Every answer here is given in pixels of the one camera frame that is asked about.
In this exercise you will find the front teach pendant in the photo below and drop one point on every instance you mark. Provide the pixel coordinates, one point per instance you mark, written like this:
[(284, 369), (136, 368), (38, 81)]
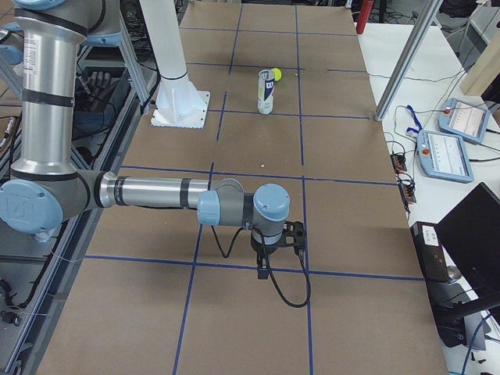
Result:
[(443, 156)]

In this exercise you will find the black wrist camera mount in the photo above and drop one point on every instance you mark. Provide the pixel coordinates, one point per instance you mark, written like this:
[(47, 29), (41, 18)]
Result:
[(294, 235)]

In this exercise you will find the orange black adapter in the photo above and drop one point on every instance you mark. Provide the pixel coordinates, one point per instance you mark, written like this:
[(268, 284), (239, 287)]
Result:
[(407, 191), (398, 162)]

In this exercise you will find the rear teach pendant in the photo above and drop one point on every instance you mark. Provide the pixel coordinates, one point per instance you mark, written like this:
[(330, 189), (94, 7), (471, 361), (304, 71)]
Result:
[(464, 119)]

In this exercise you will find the clear tennis ball can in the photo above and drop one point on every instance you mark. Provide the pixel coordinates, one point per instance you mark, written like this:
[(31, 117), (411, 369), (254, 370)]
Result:
[(266, 83)]

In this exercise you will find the orange black adapter rear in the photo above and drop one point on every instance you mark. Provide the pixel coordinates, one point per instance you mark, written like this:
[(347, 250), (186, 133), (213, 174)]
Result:
[(398, 162)]

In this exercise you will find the teach pendant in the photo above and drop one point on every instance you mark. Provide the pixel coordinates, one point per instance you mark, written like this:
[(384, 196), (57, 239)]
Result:
[(464, 119), (443, 156)]

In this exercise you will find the black computer box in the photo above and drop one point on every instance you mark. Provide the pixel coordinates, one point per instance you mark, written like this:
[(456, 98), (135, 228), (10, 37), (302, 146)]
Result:
[(430, 254)]

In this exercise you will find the black monitor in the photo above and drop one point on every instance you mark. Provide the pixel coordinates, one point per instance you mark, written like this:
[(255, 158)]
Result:
[(470, 235)]

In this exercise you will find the wooden board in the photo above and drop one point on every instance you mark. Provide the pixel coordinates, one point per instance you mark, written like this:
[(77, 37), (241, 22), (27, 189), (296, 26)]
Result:
[(486, 19)]

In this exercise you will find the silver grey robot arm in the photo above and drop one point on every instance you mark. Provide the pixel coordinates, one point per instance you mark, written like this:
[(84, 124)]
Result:
[(46, 189)]

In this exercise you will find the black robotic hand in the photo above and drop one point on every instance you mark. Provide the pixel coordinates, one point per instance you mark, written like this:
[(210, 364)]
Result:
[(94, 92)]

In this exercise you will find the yellow tennis ball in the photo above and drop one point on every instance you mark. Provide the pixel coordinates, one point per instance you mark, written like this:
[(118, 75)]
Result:
[(277, 74)]

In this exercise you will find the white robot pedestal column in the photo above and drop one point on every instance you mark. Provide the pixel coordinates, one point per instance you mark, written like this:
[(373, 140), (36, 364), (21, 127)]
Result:
[(178, 103)]

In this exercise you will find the red cylinder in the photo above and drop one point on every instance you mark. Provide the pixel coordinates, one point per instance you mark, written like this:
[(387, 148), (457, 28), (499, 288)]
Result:
[(364, 16)]

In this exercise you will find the orange black adapter front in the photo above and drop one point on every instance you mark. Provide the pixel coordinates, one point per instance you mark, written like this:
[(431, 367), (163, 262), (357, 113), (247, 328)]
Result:
[(407, 191)]

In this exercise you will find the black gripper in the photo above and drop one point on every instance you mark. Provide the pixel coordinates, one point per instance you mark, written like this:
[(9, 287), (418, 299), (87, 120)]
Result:
[(261, 248)]

